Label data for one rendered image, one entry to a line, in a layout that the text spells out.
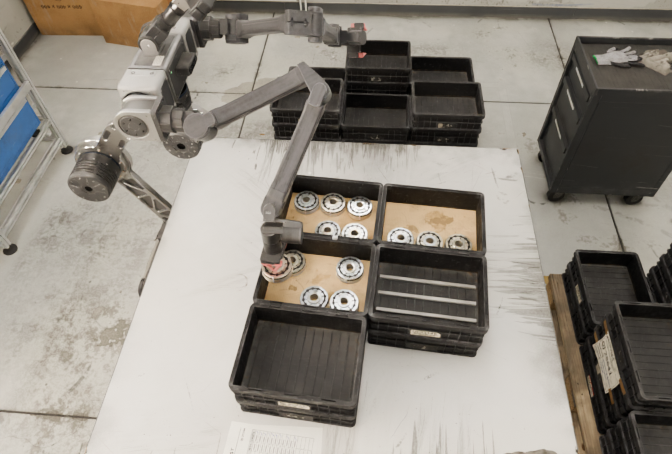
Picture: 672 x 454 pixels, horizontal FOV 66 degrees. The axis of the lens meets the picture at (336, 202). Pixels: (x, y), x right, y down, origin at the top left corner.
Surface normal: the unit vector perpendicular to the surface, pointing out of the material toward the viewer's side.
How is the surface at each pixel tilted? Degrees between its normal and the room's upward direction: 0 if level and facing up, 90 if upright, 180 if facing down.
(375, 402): 0
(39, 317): 0
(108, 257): 0
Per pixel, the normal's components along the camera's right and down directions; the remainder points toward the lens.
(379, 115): -0.03, -0.63
